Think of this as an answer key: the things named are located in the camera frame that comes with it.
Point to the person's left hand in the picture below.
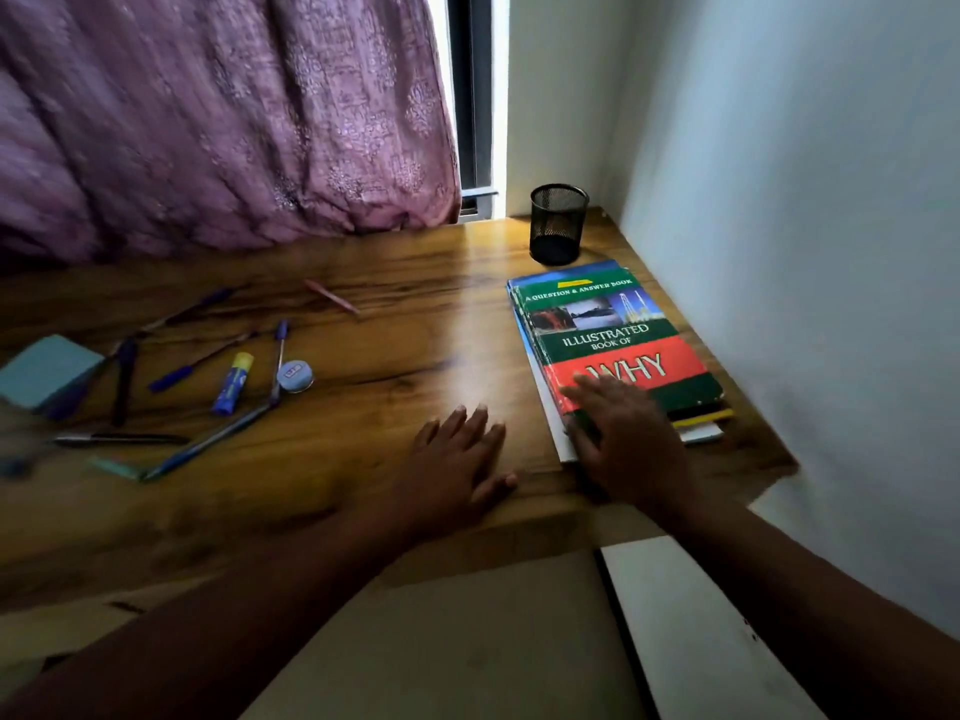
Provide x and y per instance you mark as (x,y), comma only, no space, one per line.
(450,479)

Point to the person's right hand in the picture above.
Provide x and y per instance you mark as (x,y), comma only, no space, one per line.
(637,449)

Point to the wooden drawer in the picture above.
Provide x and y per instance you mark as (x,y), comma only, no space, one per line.
(525,551)

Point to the green red hardcover book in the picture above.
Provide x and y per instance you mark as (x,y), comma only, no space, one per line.
(615,344)

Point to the round blue tape tin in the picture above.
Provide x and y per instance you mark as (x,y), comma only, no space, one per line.
(295,377)

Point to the blue sunset cover book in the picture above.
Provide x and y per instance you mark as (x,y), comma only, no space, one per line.
(540,277)

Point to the clear pen blue cap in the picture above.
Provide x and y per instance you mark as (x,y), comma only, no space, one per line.
(279,359)

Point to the blue glue stick yellow cap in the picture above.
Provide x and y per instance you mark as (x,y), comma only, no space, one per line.
(232,386)

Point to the long blue pen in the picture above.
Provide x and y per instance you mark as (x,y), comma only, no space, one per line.
(210,440)

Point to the blue grip pen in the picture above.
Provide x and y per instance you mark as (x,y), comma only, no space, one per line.
(172,378)

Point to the slim blue capped pen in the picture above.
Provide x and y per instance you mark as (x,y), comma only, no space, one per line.
(202,299)

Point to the teal pen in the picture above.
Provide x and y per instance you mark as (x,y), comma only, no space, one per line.
(112,468)

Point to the dark pen blue tip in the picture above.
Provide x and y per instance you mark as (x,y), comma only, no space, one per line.
(124,382)

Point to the blue sticky note pad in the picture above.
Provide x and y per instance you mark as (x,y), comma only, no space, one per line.
(49,371)

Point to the person's left forearm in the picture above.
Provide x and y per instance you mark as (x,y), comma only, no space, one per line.
(225,629)

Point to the person's right forearm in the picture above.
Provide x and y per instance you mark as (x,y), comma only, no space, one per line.
(810,622)

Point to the black mesh pen holder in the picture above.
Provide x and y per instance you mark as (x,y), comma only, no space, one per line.
(559,232)

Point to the purple patterned curtain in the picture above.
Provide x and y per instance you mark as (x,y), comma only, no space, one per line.
(225,119)

